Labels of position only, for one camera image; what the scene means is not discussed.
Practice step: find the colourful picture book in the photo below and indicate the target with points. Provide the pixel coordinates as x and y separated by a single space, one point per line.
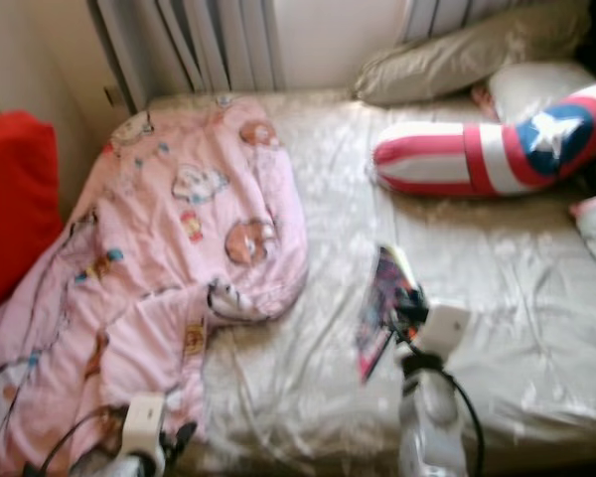
379 318

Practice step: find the beige floral bed sheet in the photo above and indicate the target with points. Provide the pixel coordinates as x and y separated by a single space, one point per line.
517 298

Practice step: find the red white striped star bolster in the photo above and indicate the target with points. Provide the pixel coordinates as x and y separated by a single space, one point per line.
437 159

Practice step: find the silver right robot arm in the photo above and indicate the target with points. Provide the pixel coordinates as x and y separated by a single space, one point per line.
432 417

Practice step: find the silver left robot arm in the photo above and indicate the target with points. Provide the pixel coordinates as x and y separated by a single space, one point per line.
129 469

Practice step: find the grey pleated curtain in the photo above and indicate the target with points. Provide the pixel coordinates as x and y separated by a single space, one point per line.
199 45

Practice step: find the grey striped curtain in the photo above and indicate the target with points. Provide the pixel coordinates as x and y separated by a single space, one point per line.
447 15

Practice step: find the red fabric cushion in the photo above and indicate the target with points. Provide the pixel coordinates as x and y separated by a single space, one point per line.
20 199

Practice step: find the plain white pillow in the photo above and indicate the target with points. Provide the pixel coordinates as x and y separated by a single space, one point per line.
531 89

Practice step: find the beige pillow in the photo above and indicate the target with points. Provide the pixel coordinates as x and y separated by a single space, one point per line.
457 65

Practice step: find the pink cartoon print blanket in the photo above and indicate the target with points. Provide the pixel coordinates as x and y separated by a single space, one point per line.
169 258

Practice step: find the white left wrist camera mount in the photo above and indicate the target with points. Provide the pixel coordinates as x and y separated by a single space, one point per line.
142 422

